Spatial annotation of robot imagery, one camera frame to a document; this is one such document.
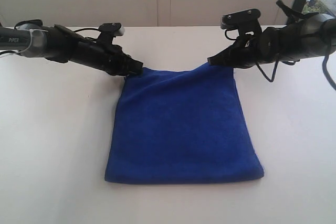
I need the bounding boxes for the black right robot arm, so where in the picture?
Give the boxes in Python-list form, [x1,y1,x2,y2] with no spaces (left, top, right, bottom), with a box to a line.
[208,14,335,69]

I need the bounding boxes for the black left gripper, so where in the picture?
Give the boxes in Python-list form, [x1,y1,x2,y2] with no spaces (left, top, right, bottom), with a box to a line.
[69,40,143,77]

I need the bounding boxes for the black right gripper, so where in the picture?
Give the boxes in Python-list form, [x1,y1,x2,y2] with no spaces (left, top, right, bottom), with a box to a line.
[207,35,278,69]

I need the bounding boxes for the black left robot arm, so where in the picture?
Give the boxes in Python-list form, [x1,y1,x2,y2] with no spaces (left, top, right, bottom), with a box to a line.
[1,19,143,77]

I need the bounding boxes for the blue microfiber towel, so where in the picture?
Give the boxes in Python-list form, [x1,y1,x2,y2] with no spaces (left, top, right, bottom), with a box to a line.
[104,63,264,185]

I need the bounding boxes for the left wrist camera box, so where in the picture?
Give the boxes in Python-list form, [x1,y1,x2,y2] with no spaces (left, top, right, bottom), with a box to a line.
[98,23,125,37]

